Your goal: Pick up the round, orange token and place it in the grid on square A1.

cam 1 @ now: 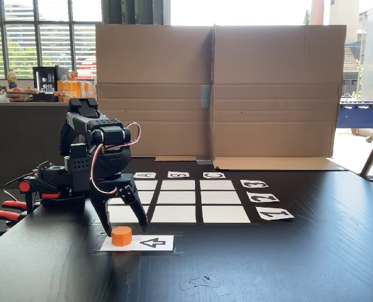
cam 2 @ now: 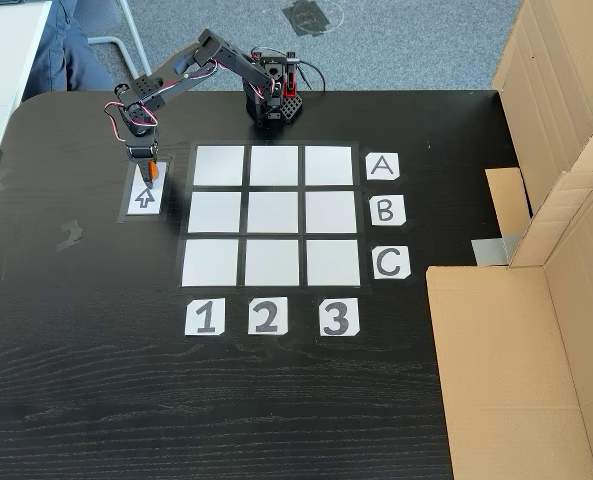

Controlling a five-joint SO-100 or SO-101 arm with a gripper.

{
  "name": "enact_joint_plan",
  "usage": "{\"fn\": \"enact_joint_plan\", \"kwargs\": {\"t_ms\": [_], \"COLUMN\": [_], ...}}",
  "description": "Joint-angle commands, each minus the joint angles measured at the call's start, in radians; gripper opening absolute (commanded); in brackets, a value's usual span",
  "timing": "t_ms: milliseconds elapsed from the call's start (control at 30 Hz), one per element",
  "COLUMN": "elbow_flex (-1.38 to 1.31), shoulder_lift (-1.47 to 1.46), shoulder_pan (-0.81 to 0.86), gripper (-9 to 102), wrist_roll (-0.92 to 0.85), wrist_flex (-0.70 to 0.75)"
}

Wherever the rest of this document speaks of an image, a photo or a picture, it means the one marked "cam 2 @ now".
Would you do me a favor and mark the white nine-square grid sheet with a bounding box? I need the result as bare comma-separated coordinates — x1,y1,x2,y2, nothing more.
178,142,372,290

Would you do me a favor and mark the white arrow paper sheet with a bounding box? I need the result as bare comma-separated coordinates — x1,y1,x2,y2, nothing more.
118,154,175,224

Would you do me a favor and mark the person's leg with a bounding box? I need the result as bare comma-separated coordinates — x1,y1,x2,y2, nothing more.
23,0,115,94

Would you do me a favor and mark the red black clamp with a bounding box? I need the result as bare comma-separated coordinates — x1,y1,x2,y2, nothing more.
283,49,300,99

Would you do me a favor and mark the white desk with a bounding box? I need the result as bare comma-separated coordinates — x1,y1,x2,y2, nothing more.
0,0,52,146

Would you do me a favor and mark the paper sheet number 1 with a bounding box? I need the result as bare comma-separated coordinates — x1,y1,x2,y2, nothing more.
184,298,226,336

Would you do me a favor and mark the paper sheet number 2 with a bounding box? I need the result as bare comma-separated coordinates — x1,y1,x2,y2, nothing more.
247,296,290,335

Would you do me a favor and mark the black floor tape patch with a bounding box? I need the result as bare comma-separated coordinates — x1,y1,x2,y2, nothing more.
281,0,333,39

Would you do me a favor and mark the paper sheet letter A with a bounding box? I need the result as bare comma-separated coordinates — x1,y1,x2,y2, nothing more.
364,153,401,182

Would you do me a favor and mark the paper sheet letter B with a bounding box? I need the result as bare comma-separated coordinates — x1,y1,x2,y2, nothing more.
369,194,407,227

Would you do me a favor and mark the paper sheet number 3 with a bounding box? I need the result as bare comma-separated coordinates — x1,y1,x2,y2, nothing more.
319,298,361,337

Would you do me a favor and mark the paper sheet letter C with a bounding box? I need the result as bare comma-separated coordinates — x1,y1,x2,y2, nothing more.
372,245,411,280

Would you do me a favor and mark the red white servo cable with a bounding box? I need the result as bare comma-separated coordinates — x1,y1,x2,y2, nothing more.
103,99,128,147

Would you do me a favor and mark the white metal chair frame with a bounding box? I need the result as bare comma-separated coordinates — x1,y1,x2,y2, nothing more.
88,0,153,81

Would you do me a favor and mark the black power cable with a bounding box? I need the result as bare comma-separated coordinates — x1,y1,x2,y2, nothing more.
295,59,327,94

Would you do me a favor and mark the grey duct tape strip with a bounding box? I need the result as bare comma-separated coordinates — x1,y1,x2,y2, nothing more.
470,233,522,267

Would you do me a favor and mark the brown cardboard wall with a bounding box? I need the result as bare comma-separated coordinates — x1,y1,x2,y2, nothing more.
484,0,593,236
425,169,593,480

